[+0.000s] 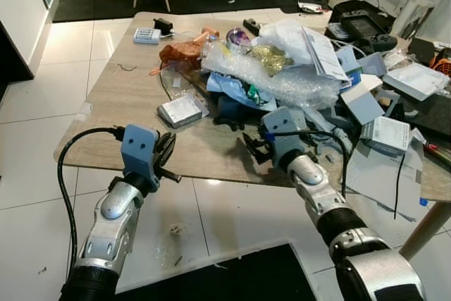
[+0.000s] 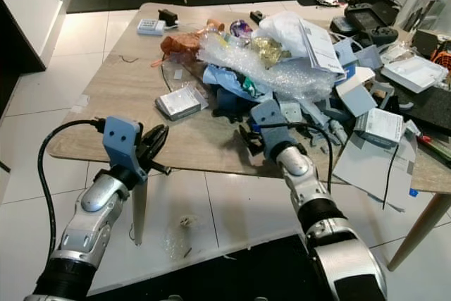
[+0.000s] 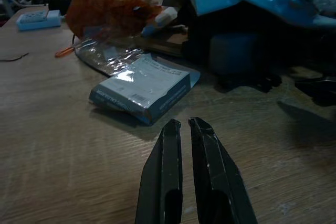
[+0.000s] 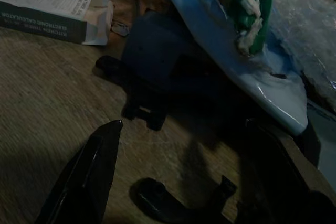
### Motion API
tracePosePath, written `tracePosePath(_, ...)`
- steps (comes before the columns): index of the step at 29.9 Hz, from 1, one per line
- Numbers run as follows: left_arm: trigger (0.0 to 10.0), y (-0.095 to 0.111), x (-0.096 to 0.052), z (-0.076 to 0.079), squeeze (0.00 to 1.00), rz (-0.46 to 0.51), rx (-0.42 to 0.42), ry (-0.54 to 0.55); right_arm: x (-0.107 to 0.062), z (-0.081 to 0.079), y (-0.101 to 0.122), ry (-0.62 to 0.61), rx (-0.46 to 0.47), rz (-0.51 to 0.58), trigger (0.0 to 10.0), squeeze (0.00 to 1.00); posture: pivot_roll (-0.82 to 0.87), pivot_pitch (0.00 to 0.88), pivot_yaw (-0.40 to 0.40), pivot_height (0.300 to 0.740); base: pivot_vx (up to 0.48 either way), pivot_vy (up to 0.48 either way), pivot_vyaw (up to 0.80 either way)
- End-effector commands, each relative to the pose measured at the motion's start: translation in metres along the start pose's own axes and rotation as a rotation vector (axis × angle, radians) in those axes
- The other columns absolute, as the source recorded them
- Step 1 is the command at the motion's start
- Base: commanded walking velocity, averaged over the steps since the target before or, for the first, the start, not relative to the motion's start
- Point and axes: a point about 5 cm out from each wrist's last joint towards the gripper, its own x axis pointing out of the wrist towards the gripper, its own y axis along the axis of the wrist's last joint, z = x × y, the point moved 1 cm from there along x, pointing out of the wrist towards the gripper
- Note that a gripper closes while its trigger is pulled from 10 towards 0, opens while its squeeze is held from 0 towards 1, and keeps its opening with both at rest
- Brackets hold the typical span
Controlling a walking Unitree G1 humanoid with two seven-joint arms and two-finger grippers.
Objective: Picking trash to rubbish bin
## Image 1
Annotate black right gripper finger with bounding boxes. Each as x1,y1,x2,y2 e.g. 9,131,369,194
242,134,266,165

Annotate flat white wrapped box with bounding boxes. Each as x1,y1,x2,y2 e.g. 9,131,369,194
156,92,206,130

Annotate wooden table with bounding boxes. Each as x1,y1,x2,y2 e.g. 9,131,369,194
54,11,451,259

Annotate clear bubble wrap sheet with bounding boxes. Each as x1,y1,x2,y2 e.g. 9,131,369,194
200,39,344,110

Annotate crumpled gold foil wrapper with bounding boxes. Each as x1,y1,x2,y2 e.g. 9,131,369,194
249,43,295,77

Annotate crumpled orange bag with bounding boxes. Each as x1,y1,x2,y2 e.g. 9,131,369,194
158,39,210,70

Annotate blue-grey cardboard piece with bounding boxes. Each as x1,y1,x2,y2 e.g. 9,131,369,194
340,74,385,126

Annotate white paper sheet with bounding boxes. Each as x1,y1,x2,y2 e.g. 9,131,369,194
345,137,428,222

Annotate purple shiny ball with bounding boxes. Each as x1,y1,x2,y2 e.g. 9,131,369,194
225,27,252,49

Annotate small white keypad box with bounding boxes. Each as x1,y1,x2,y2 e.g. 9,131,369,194
133,27,162,46

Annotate white plastic bag with paper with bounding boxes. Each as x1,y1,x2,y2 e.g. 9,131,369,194
257,20,350,82

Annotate white box with label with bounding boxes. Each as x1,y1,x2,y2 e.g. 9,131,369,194
360,116,412,156

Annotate black power adapter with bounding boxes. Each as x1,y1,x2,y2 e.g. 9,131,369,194
153,17,174,36

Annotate black floor mat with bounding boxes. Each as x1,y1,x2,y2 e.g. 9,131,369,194
111,242,319,301

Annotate black controller carry case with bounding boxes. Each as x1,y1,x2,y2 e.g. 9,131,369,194
327,0,397,52

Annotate large flat white box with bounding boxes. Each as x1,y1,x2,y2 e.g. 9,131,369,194
383,61,450,102

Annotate black table mat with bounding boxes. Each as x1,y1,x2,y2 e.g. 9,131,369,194
407,36,451,138

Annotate orange tool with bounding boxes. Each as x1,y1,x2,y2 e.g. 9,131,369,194
431,47,451,78

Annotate white cabinet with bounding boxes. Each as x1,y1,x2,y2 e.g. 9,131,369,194
0,0,65,80

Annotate clear plastic bottle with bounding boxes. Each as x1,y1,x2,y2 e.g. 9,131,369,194
390,0,451,41

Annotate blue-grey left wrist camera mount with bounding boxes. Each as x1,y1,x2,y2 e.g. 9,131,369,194
121,124,160,183

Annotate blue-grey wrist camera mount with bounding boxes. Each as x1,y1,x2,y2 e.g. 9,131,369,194
121,124,160,183
261,106,311,169

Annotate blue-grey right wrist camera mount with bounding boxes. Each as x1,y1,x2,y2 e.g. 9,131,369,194
261,106,311,169

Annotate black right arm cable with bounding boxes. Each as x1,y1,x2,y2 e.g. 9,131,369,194
271,128,352,197

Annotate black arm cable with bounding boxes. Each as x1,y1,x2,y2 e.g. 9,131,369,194
271,128,352,197
56,126,127,274

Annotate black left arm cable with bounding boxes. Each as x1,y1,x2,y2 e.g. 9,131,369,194
56,126,127,274

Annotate thin black cable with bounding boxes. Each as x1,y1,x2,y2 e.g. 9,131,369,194
393,149,411,221

